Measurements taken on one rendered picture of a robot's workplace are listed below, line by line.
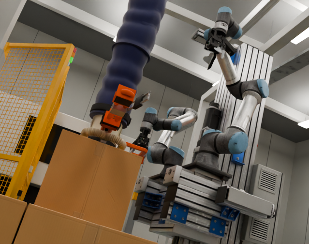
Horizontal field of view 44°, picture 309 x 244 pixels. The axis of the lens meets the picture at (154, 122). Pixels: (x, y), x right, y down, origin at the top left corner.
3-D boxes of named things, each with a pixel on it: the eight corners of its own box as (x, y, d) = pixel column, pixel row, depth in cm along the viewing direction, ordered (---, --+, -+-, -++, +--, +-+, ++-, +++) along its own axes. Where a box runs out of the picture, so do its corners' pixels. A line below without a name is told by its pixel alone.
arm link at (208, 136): (206, 158, 223) (211, 136, 228) (225, 158, 214) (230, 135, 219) (194, 150, 216) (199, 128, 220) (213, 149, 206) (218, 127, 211)
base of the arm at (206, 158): (209, 176, 220) (213, 160, 224) (223, 173, 207) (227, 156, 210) (186, 168, 216) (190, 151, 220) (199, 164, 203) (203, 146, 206)
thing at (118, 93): (111, 101, 158) (115, 91, 160) (128, 108, 160) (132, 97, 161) (115, 95, 151) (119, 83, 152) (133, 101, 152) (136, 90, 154)
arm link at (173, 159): (178, 164, 252) (183, 145, 257) (159, 161, 258) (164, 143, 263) (183, 170, 262) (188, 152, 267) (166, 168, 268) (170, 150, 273)
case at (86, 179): (30, 220, 217) (55, 154, 231) (97, 240, 225) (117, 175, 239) (29, 214, 162) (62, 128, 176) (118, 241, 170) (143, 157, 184)
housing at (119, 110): (109, 113, 170) (111, 103, 172) (123, 117, 171) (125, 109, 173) (111, 107, 164) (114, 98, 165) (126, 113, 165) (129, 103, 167)
